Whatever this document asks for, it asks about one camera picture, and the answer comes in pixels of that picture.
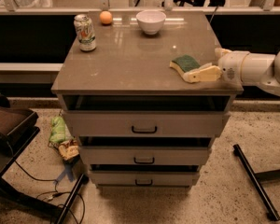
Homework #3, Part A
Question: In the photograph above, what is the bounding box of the green snack bag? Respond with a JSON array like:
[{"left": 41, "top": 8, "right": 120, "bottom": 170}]
[{"left": 49, "top": 116, "right": 65, "bottom": 144}]

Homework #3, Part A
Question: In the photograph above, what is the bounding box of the top drawer with black handle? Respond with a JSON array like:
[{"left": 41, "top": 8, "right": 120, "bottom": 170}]
[{"left": 63, "top": 111, "right": 230, "bottom": 137}]

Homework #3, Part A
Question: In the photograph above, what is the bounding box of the green and yellow sponge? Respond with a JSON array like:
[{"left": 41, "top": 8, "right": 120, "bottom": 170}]
[{"left": 170, "top": 55, "right": 201, "bottom": 83}]

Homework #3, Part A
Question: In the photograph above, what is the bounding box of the white green soda can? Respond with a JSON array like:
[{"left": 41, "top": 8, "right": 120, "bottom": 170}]
[{"left": 74, "top": 14, "right": 96, "bottom": 51}]

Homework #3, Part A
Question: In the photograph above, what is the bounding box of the brown seat on stand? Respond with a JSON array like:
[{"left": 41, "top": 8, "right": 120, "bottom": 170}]
[{"left": 0, "top": 93, "right": 38, "bottom": 147}]

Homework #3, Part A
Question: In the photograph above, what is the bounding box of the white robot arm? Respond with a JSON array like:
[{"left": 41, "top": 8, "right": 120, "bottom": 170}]
[{"left": 182, "top": 49, "right": 280, "bottom": 97}]

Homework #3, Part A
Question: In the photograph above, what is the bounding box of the white bowl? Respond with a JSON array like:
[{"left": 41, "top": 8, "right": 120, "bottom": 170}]
[{"left": 136, "top": 10, "right": 166, "bottom": 35}]

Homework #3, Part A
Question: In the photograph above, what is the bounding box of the orange fruit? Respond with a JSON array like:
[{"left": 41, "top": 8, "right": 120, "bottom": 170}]
[{"left": 100, "top": 11, "right": 113, "bottom": 25}]

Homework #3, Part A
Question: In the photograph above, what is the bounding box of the drawer with black handle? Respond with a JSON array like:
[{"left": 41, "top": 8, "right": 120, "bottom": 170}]
[
  {"left": 89, "top": 171, "right": 200, "bottom": 187},
  {"left": 78, "top": 147, "right": 209, "bottom": 165},
  {"left": 63, "top": 111, "right": 230, "bottom": 137}
]

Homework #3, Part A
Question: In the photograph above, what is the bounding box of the brown snack bag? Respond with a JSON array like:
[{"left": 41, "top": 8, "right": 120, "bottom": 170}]
[{"left": 58, "top": 139, "right": 79, "bottom": 161}]

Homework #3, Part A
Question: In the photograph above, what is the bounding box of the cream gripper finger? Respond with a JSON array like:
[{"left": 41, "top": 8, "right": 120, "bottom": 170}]
[
  {"left": 215, "top": 48, "right": 231, "bottom": 59},
  {"left": 183, "top": 65, "right": 222, "bottom": 83}
]

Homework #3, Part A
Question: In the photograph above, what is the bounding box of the grey drawer cabinet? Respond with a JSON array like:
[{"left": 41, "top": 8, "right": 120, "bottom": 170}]
[{"left": 52, "top": 11, "right": 243, "bottom": 176}]

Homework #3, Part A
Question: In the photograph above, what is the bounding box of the bottom drawer with black handle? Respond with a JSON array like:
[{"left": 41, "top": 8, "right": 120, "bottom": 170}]
[{"left": 89, "top": 171, "right": 200, "bottom": 187}]

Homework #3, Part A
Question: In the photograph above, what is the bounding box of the black stand with legs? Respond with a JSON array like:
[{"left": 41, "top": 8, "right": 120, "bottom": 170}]
[{"left": 0, "top": 127, "right": 88, "bottom": 224}]

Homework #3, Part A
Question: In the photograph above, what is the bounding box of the black metal floor leg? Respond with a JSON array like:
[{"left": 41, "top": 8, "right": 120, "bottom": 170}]
[{"left": 233, "top": 144, "right": 280, "bottom": 221}]

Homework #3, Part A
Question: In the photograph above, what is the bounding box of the black floor cable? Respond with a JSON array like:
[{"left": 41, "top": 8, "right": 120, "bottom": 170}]
[{"left": 13, "top": 161, "right": 86, "bottom": 224}]

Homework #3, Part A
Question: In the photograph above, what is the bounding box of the middle drawer with black handle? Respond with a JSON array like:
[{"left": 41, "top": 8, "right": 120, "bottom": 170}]
[{"left": 78, "top": 147, "right": 209, "bottom": 165}]

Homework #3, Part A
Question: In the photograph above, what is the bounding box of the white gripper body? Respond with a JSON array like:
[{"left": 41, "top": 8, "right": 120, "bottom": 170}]
[{"left": 218, "top": 51, "right": 249, "bottom": 84}]

